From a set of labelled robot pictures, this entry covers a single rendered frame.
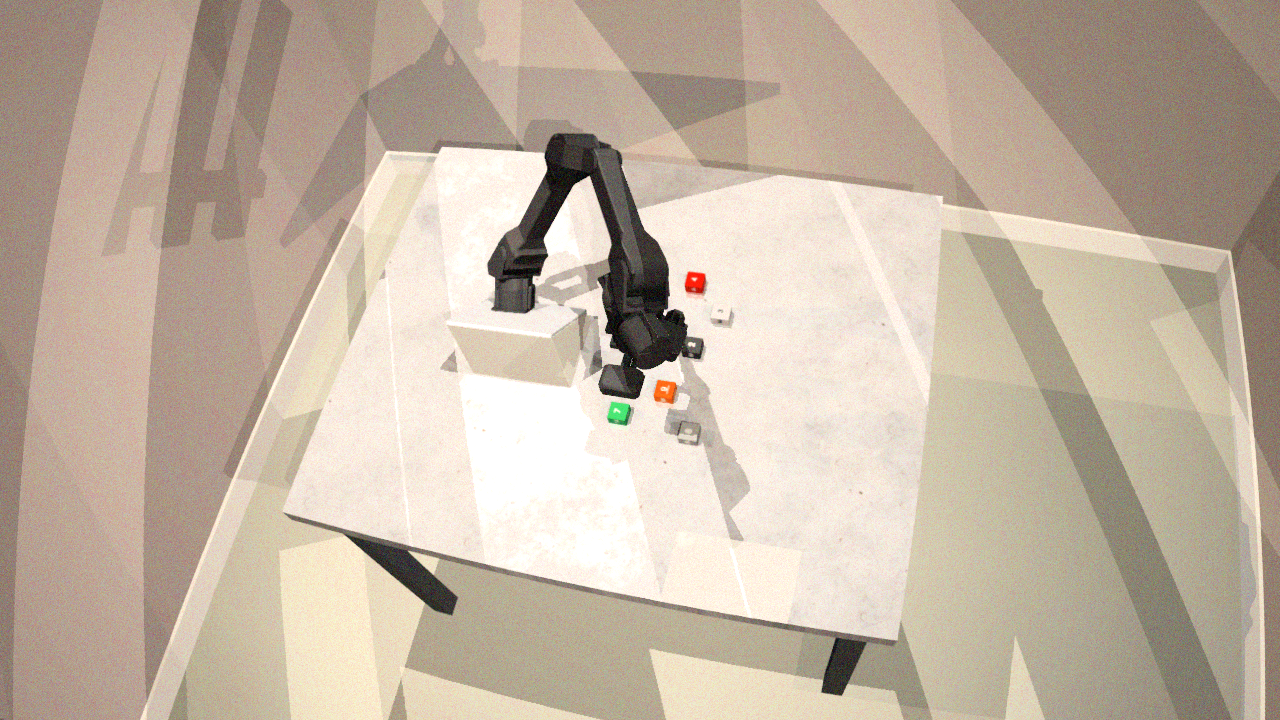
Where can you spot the orange block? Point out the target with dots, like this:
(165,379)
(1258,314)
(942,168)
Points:
(665,392)

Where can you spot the green block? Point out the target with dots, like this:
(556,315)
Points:
(619,413)

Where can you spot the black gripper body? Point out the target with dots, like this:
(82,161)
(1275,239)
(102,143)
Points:
(623,380)

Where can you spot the red block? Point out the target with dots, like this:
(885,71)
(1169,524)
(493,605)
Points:
(695,282)

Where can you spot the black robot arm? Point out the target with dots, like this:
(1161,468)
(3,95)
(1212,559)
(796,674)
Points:
(635,259)

